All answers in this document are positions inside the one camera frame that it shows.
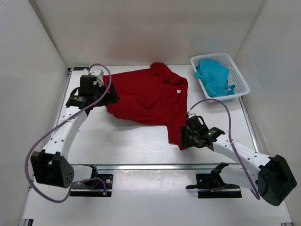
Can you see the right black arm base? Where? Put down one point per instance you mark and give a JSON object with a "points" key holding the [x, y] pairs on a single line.
{"points": [[210, 185]]}

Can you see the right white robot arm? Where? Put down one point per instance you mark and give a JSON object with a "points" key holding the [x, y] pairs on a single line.
{"points": [[270, 176]]}

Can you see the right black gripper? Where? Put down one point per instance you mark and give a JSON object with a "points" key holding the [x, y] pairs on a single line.
{"points": [[185, 142]]}

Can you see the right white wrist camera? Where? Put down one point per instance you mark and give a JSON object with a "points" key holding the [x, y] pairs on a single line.
{"points": [[189, 115]]}

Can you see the red t shirt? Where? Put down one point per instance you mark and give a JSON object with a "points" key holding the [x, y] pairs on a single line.
{"points": [[153, 96]]}

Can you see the blue t shirt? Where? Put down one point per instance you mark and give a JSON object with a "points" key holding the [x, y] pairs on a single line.
{"points": [[214, 77]]}

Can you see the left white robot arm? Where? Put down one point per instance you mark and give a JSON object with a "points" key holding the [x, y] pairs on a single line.
{"points": [[50, 165]]}

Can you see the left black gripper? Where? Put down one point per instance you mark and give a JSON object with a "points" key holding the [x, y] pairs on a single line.
{"points": [[112, 97]]}

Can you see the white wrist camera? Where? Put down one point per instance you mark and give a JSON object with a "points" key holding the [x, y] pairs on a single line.
{"points": [[189, 115], [98, 74]]}

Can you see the black table label sticker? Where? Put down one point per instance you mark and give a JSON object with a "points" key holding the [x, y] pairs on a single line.
{"points": [[80, 68]]}

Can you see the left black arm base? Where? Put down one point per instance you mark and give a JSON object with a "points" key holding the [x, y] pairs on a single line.
{"points": [[99, 184]]}

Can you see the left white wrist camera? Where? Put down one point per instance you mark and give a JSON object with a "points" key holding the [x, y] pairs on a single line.
{"points": [[98, 74]]}

